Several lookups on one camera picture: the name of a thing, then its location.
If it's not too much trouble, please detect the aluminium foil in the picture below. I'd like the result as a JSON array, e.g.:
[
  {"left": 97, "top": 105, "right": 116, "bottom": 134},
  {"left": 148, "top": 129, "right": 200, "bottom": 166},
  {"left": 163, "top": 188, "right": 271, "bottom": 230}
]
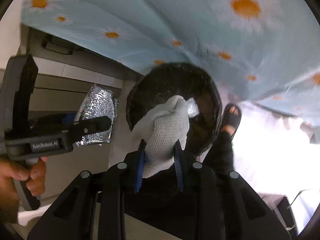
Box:
[{"left": 74, "top": 84, "right": 119, "bottom": 147}]

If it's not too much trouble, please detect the white knit cloth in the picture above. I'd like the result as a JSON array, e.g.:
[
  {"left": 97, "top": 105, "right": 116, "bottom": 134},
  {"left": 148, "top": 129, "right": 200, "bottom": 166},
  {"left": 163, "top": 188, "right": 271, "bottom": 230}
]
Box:
[{"left": 131, "top": 95, "right": 189, "bottom": 178}]

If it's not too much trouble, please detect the blue daisy tablecloth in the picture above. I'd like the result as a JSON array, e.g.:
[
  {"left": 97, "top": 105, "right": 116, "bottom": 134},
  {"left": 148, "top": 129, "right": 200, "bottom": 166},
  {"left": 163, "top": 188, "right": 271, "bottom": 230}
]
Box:
[{"left": 22, "top": 0, "right": 319, "bottom": 143}]

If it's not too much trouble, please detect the person's left hand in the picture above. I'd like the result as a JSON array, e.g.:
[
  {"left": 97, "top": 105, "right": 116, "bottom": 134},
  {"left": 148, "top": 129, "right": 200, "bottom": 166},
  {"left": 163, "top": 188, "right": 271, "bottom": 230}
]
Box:
[{"left": 1, "top": 157, "right": 48, "bottom": 223}]

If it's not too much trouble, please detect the black trash bin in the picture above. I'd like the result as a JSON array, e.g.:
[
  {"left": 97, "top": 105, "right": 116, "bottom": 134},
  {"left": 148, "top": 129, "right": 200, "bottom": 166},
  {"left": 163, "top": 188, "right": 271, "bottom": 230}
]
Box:
[{"left": 126, "top": 63, "right": 222, "bottom": 157}]

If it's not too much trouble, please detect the person's sandalled foot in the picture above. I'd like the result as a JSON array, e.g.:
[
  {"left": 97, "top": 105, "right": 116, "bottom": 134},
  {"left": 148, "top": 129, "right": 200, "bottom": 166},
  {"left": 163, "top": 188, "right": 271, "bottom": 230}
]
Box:
[{"left": 221, "top": 103, "right": 242, "bottom": 140}]

